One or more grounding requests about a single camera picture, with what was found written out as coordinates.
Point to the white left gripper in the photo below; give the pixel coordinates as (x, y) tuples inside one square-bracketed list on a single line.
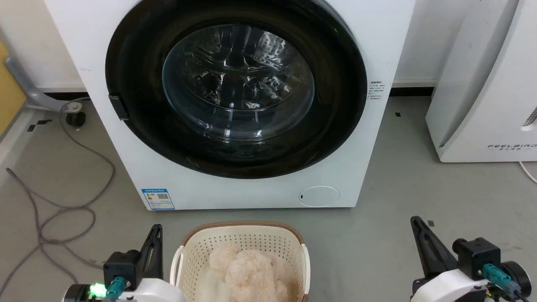
[(155, 291)]

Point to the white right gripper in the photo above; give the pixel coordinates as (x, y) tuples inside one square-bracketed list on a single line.
[(449, 289)]

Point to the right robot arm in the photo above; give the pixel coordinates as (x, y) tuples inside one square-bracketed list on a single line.
[(519, 274)]

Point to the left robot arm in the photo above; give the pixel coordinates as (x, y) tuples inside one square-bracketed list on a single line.
[(77, 293)]

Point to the white front-load washing machine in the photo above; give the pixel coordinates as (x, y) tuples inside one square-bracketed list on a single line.
[(126, 167)]

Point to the round black glass washer door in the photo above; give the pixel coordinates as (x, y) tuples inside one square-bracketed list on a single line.
[(237, 84)]

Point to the white cloth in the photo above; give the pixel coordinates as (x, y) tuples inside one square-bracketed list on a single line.
[(209, 287)]

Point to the cream perforated laundry basket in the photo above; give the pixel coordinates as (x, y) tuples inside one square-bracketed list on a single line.
[(247, 239)]

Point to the beige plush toy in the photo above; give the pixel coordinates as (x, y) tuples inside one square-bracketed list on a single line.
[(251, 272)]

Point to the round white filter cover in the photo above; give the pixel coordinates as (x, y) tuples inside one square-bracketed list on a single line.
[(319, 196)]

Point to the black round levelling foot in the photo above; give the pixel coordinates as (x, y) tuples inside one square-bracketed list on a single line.
[(76, 118)]

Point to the white Feelbird appliance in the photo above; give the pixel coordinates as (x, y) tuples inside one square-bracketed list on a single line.
[(482, 84)]

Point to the yellow wooden panel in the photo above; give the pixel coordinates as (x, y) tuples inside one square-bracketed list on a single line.
[(9, 90)]

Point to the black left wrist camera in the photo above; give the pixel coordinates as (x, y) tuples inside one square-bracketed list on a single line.
[(121, 268)]

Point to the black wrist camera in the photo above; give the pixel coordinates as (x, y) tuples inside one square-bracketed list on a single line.
[(478, 256), (121, 268)]

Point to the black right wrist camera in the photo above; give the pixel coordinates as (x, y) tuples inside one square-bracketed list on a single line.
[(478, 256)]

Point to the grey metal frame leg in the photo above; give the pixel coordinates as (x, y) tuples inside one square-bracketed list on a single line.
[(29, 90)]

